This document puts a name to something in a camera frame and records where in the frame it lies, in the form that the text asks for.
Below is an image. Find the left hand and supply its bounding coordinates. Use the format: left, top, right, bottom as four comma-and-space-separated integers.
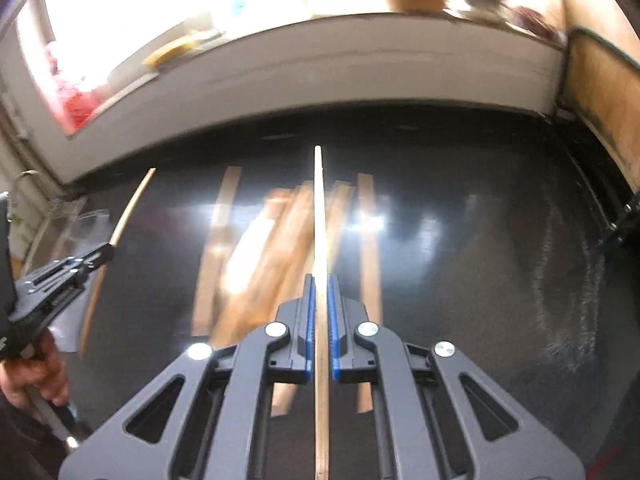
1, 330, 70, 413

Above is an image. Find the chopstick pile on counter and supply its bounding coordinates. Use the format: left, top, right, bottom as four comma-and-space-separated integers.
209, 180, 357, 417

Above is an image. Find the lone right chopstick on counter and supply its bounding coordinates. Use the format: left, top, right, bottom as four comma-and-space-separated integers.
354, 173, 385, 415

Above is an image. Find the wooden cutting board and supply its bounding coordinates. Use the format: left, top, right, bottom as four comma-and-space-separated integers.
563, 0, 639, 192

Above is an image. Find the lone left chopstick on counter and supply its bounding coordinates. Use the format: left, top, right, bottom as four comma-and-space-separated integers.
191, 166, 242, 337

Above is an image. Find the chrome faucet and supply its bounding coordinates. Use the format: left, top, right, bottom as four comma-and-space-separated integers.
9, 169, 40, 209

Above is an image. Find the black metal board rack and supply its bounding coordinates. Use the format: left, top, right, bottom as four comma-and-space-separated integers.
553, 25, 640, 246

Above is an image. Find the lone chopstick on counter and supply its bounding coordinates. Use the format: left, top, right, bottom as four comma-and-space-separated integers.
191, 166, 242, 337
354, 173, 385, 415

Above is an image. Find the red snack bag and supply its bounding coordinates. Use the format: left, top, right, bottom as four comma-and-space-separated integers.
46, 41, 103, 136

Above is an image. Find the clear plastic container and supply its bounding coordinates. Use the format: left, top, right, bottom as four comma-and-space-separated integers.
21, 198, 113, 353

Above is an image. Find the yellow sponge on sill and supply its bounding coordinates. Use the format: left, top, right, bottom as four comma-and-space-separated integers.
143, 30, 222, 72

